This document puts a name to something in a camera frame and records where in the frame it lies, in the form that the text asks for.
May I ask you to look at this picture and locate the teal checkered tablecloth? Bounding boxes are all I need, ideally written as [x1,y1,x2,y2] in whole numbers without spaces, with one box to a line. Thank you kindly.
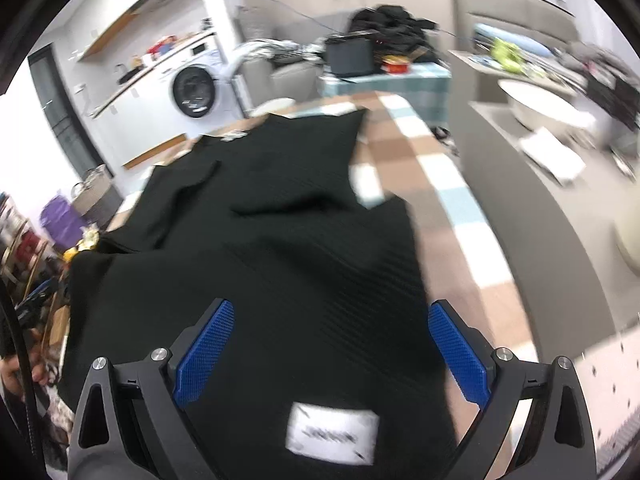
[317,62,453,133]

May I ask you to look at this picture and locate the black cable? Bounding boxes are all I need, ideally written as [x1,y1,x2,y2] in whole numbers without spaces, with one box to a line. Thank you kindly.
[0,280,41,461]

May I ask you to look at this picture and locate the black knit sweater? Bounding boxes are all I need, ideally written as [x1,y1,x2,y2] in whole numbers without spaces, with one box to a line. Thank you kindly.
[59,109,463,480]

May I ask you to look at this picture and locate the silver grey cloth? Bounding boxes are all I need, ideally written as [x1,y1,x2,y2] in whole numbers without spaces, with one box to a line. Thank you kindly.
[222,37,326,81]

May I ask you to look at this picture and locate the light blue cushion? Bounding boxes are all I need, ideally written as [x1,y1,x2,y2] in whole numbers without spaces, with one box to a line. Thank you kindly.
[472,22,556,58]

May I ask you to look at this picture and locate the green plush toy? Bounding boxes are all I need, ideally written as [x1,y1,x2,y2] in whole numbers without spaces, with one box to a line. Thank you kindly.
[490,37,526,72]

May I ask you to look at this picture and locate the white folded cloth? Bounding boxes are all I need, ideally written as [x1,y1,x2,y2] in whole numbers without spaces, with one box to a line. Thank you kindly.
[519,127,587,186]

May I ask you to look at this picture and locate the large grey sofa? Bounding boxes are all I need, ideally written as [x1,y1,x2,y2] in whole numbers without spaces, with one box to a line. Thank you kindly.
[447,50,640,361]

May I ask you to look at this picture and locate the cluttered storage rack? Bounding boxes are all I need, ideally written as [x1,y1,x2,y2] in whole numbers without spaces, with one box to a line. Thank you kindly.
[0,190,66,321]

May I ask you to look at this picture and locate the black box appliance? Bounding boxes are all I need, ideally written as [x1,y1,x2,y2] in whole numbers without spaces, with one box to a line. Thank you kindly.
[325,34,376,78]

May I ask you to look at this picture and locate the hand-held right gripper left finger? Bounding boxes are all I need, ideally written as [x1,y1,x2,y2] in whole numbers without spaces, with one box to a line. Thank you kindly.
[67,298,236,480]

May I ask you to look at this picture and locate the pile of black clothes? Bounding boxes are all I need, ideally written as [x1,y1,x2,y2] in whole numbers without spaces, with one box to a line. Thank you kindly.
[347,4,438,56]

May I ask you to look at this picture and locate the grey woven basket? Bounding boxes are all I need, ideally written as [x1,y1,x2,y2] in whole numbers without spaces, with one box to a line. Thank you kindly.
[71,164,123,223]

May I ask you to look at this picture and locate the checkered blanket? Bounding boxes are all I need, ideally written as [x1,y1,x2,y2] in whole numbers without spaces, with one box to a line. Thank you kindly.
[102,91,546,480]

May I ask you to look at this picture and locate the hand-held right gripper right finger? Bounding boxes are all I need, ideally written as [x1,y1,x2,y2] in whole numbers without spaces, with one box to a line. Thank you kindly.
[427,299,598,480]

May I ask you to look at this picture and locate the purple bag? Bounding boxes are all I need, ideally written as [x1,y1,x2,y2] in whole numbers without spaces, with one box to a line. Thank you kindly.
[40,196,83,251]

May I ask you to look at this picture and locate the white wall cabinet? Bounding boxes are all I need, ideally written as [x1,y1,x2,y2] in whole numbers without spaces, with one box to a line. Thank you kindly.
[75,0,211,61]

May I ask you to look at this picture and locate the dark grey door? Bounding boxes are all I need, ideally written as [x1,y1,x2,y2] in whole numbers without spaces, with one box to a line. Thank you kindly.
[27,44,116,181]

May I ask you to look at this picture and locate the white plastic basin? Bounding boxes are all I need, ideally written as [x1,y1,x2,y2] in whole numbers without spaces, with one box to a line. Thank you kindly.
[497,79,596,131]

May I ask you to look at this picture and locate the white washing machine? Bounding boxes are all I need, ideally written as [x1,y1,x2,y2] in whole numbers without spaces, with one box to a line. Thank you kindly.
[145,30,241,121]

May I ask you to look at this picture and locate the small grey sofa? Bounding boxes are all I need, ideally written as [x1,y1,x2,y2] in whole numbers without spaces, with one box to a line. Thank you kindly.
[240,7,361,116]

